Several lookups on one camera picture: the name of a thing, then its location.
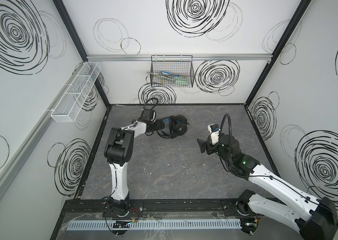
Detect black wire basket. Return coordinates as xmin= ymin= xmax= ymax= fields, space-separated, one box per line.
xmin=149 ymin=60 xmax=195 ymax=88

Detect aluminium wall rail left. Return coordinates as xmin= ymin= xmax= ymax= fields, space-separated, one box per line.
xmin=0 ymin=61 xmax=86 ymax=223

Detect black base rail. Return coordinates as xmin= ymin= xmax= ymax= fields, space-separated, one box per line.
xmin=63 ymin=198 xmax=303 ymax=218

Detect white slotted cable duct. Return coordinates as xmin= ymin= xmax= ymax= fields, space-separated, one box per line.
xmin=66 ymin=219 xmax=242 ymax=231

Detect blue tool in basket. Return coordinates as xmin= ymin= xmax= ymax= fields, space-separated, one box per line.
xmin=161 ymin=71 xmax=178 ymax=78

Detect black blue headphones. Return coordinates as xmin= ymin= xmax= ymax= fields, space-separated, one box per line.
xmin=157 ymin=115 xmax=189 ymax=139

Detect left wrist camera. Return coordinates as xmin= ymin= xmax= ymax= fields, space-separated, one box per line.
xmin=141 ymin=109 xmax=156 ymax=122

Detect green spatula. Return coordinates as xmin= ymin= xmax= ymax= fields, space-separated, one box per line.
xmin=147 ymin=72 xmax=189 ymax=87

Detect white mesh shelf basket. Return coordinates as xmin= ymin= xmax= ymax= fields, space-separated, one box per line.
xmin=51 ymin=62 xmax=101 ymax=123

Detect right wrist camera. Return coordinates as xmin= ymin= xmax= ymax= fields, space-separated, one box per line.
xmin=207 ymin=124 xmax=220 ymax=146

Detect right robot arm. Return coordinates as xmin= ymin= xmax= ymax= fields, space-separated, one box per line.
xmin=197 ymin=114 xmax=338 ymax=240

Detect aluminium wall rail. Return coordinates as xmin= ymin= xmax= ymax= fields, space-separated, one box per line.
xmin=87 ymin=53 xmax=273 ymax=62
xmin=0 ymin=61 xmax=86 ymax=223

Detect aluminium wall rail back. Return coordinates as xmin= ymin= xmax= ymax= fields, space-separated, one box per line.
xmin=87 ymin=53 xmax=273 ymax=62

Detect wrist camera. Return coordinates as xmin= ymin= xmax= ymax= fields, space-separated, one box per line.
xmin=141 ymin=109 xmax=156 ymax=122
xmin=207 ymin=124 xmax=220 ymax=146

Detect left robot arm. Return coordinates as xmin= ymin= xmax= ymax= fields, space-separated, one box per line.
xmin=104 ymin=97 xmax=165 ymax=217

